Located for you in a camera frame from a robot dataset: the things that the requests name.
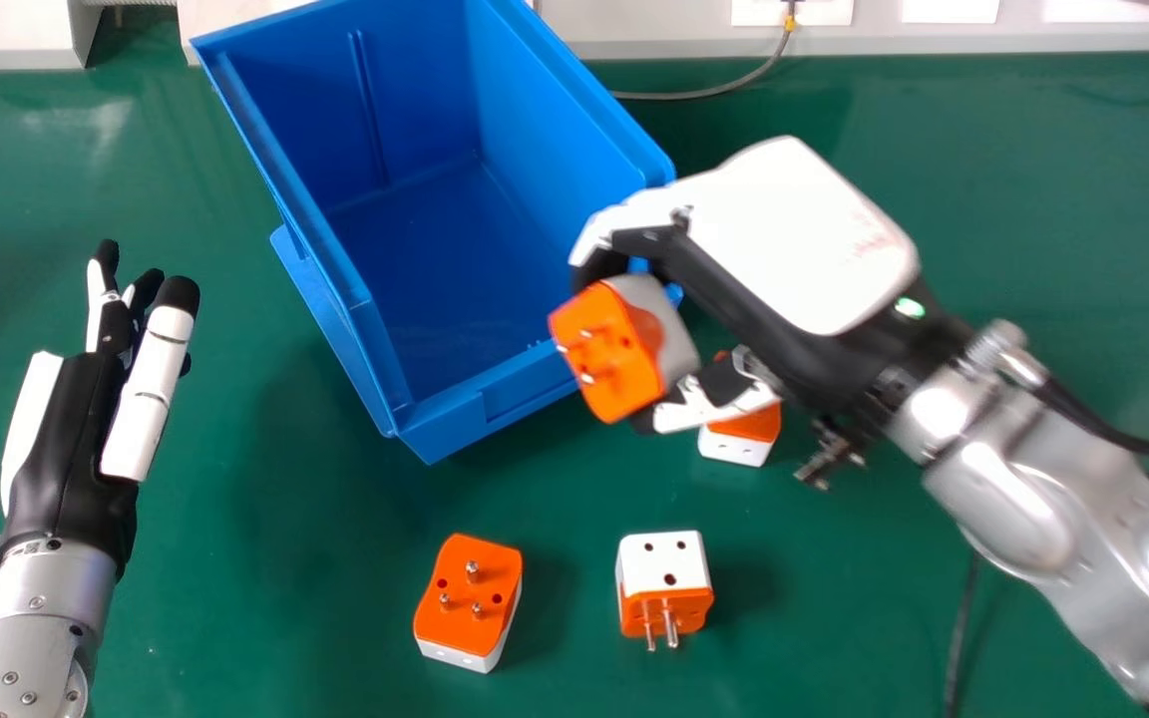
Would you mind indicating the blue plastic bin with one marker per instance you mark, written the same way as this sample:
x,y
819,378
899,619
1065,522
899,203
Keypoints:
x,y
430,214

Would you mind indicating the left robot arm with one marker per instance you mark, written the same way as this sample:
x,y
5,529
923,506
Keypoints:
x,y
24,628

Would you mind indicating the white-and-orange plug adapter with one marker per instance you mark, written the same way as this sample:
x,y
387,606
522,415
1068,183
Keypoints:
x,y
740,439
619,344
663,584
468,601

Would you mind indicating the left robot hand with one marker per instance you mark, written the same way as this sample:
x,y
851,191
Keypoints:
x,y
71,454

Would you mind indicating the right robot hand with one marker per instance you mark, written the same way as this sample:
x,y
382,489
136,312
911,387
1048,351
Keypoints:
x,y
794,269

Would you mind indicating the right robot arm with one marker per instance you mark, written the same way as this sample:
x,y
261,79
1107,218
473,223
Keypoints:
x,y
1063,489

